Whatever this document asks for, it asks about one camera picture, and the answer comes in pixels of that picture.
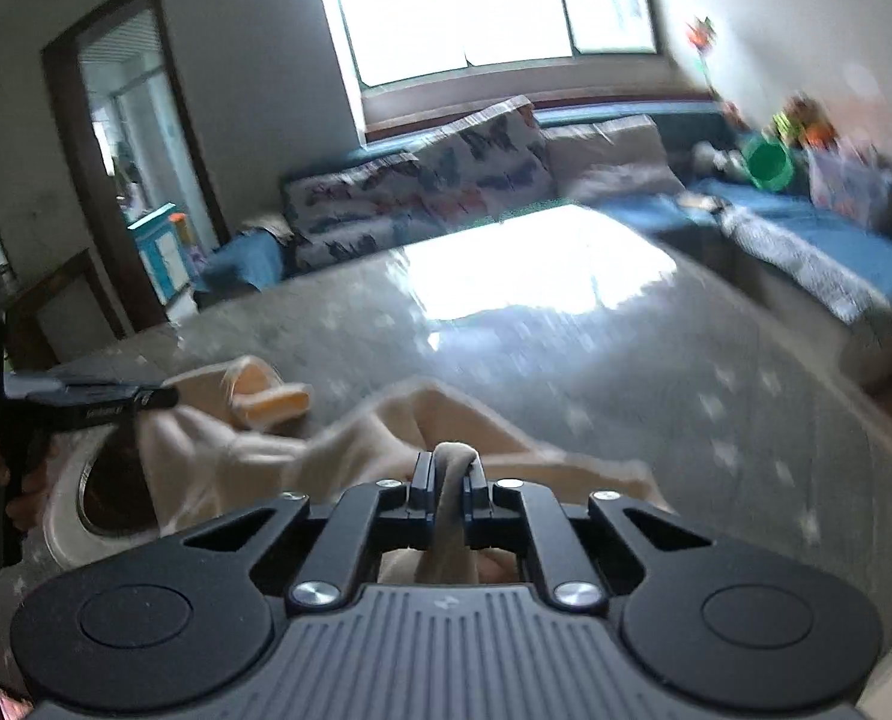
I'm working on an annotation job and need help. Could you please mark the cream sweatshirt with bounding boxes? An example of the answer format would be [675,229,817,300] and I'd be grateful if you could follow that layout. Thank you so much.
[135,356,666,585]

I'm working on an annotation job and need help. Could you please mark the black induction cooktop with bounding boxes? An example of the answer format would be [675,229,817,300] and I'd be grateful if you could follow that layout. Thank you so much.
[42,422,160,571]

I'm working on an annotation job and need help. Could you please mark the quilted grey star table cover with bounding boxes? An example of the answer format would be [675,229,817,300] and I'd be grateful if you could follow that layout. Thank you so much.
[0,205,892,718]

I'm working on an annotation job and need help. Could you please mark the long butterfly print cushion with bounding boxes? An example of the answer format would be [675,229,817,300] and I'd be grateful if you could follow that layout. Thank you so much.
[282,153,446,273]

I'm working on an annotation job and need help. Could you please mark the beige cushion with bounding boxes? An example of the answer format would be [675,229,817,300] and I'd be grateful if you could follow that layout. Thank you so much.
[542,115,686,205]

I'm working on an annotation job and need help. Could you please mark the grey plush toy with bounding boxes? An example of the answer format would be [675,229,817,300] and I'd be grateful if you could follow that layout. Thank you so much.
[692,142,749,184]

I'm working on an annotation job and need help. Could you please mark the green plastic basin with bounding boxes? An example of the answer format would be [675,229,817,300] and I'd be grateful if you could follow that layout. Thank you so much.
[741,135,796,193]

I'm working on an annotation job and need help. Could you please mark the blue bench mattress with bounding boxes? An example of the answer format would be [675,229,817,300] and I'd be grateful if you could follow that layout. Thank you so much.
[594,179,892,323]

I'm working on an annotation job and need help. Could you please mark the clear plastic storage box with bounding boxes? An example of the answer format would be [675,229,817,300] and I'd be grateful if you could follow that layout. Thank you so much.
[806,142,892,231]

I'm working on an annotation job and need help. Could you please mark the teddy bear plush toy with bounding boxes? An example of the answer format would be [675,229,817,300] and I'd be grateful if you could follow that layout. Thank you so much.
[771,94,837,149]

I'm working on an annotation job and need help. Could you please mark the colourful pinwheel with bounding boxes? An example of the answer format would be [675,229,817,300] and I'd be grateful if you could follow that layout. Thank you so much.
[687,18,720,101]

